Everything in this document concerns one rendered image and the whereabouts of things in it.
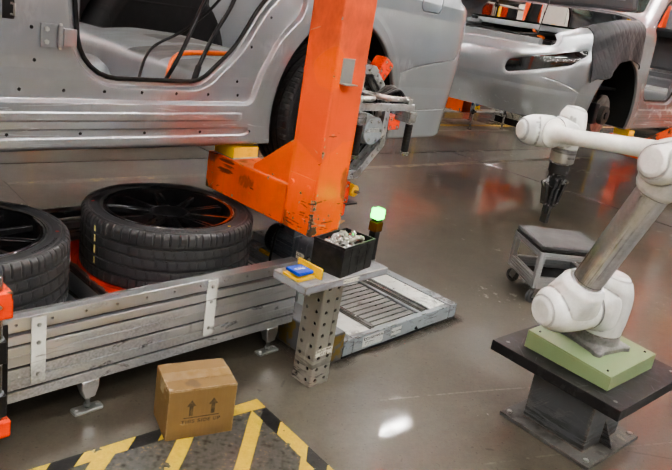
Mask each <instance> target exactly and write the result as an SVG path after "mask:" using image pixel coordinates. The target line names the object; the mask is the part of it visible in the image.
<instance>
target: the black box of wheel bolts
mask: <svg viewBox="0 0 672 470"><path fill-rule="evenodd" d="M375 241H376V238H374V237H371V236H368V235H366V234H363V233H360V232H358V231H355V230H352V229H350V228H347V227H344V228H341V229H337V230H334V231H330V232H327V233H324V234H320V235H317V236H314V244H313V250H312V256H311V263H312V264H314V265H316V266H318V267H320V268H322V269H323V272H326V273H328V274H330V275H332V276H335V277H337V278H339V279H341V278H343V277H346V276H348V275H351V274H353V273H356V272H358V271H361V270H363V269H366V268H369V267H370V265H371V260H372V254H373V249H374V244H375Z"/></svg>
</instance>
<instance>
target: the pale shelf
mask: <svg viewBox="0 0 672 470"><path fill-rule="evenodd" d="M387 270H388V267H386V266H384V265H382V264H380V263H378V262H376V261H372V262H371V265H370V267H369V268H366V269H363V270H361V271H358V272H356V273H353V274H351V275H348V276H346V277H343V278H341V279H339V278H337V277H335V276H332V275H330V274H328V273H326V272H323V276H322V280H319V279H317V278H314V279H310V280H306V281H302V282H296V281H295V280H293V279H291V278H289V277H288V276H286V275H284V274H283V271H287V270H286V267H284V268H279V269H274V272H273V277H274V278H275V279H277V280H279V281H280V282H282V283H284V284H285V285H287V286H289V287H291V288H292V289H294V290H296V291H297V292H299V293H301V294H302V295H304V296H305V295H309V294H313V293H317V292H321V291H325V290H329V289H333V288H336V287H340V286H344V285H348V284H352V283H356V282H360V281H363V280H367V279H371V278H375V277H379V276H383V275H387ZM305 290H306V291H305Z"/></svg>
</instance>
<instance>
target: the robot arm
mask: <svg viewBox="0 0 672 470"><path fill-rule="evenodd" d="M587 120H588V114H587V111H586V110H585V109H583V108H581V107H578V106H572V105H567V106H566V107H565V108H564V109H563V110H562V111H561V113H560V115H559V116H557V117H555V116H552V115H542V114H532V115H528V116H525V117H523V118H521V119H520V120H519V122H518V123H517V125H516V135H517V137H518V139H519V140H520V141H522V142H523V143H525V144H528V145H534V146H536V147H549V148H552V149H551V153H550V156H549V159H550V160H551V161H550V163H549V167H548V171H549V174H548V175H547V178H546V179H545V180H543V179H542V180H541V185H542V186H541V195H540V203H541V204H543V207H542V211H541V215H540V219H539V221H541V222H543V223H548V219H549V216H550V213H551V210H552V207H555V204H556V205H557V204H558V202H559V200H560V198H561V196H562V194H563V192H564V189H565V187H566V186H567V185H568V183H569V181H567V180H566V179H565V178H566V175H568V173H569V170H570V167H571V165H573V164H574V160H575V157H576V154H577V150H578V148H579V147H585V148H590V149H596V150H602V151H607V152H613V153H618V154H624V155H629V156H635V157H638V159H637V170H638V174H637V177H636V185H637V186H636V187H635V188H634V190H633V191H632V193H631V194H630V195H629V197H628V198H627V199H626V201H625V202H624V204H623V205H622V206H621V208H620V209H619V210H618V212H617V213H616V215H615V216H614V217H613V219H612V220H611V221H610V223H609V224H608V226H607V227H606V228H605V230H604V231H603V232H602V234H601V235H600V237H599V238H598V239H597V241H596V242H595V243H594V245H593V246H592V248H591V249H590V250H589V252H588V253H587V254H586V256H585V257H584V259H583V260H582V261H581V263H580V264H579V266H578V267H577V268H573V269H568V270H565V271H564V272H563V273H562V274H561V275H560V276H558V277H557V278H556V279H555V280H554V281H552V282H551V283H550V284H548V286H547V287H543V288H542V289H541V290H540V291H539V292H538V293H537V294H536V295H535V297H534V298H533V301H532V314H533V317H534V318H535V320H536V321H537V322H538V323H539V324H540V325H542V326H543V327H544V328H546V329H548V330H551V331H554V332H560V333H561V334H563V335H565V336H567V337H568V338H570V339H571V340H573V341H574V342H576V343H577V344H579V345H580V346H581V347H583V348H584V349H586V350H587V351H589V352H590V353H591V354H592V355H593V356H594V357H597V358H602V357H603V356H605V355H610V354H615V353H619V352H629V351H630V346H628V345H627V344H625V343H623V342H622V341H620V337H621V334H622V332H623V330H624V328H625V326H626V323H627V321H628V318H629V315H630V312H631V309H632V306H633V302H634V286H633V283H632V281H631V279H630V277H629V276H628V275H626V274H625V273H623V272H620V271H618V270H617V269H618V268H619V266H620V265H621V264H622V262H623V261H624V260H625V259H626V257H627V256H628V255H629V253H630V252H631V251H632V250H633V248H634V247H635V246H636V244H637V243H638V242H639V241H640V239H641V238H642V237H643V235H644V234H645V233H646V232H647V230H648V229H649V228H650V226H651V225H652V224H653V223H654V221H655V220H656V219H657V217H658V216H659V215H660V214H661V212H662V211H663V210H664V208H665V207H666V206H667V205H668V204H670V203H672V137H670V138H664V139H660V140H651V139H643V138H636V137H629V136H621V135H613V134H605V133H598V132H590V131H586V127H587Z"/></svg>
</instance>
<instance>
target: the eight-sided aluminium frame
mask: <svg viewBox="0 0 672 470"><path fill-rule="evenodd" d="M365 73H366V78H367V80H368V82H369V84H370V87H371V89H372V91H373V92H376V93H377V92H378V91H379V90H380V89H381V88H382V87H383V86H385V83H384V81H383V79H382V77H381V75H380V74H379V69H378V68H377V66H375V65H371V64H367V65H366V71H365ZM389 116H390V111H376V112H375V117H378V118H380V119H381V121H382V124H383V131H382V135H381V137H380V139H379V140H378V141H377V142H376V143H375V144H373V145H368V144H367V145H366V146H365V147H364V148H363V149H362V151H361V152H360V153H359V159H358V160H355V159H354V160H353V161H352V163H351V164H350V166H349V173H348V178H347V179H355V178H358V177H359V175H361V173H362V172H363V170H364V169H365V168H366V167H367V166H368V164H369V163H370V162H371V161H372V160H373V158H374V157H375V156H376V155H377V153H378V152H379V151H380V150H382V147H383V146H384V143H385V141H386V140H385V138H386V132H387V127H388V121H389Z"/></svg>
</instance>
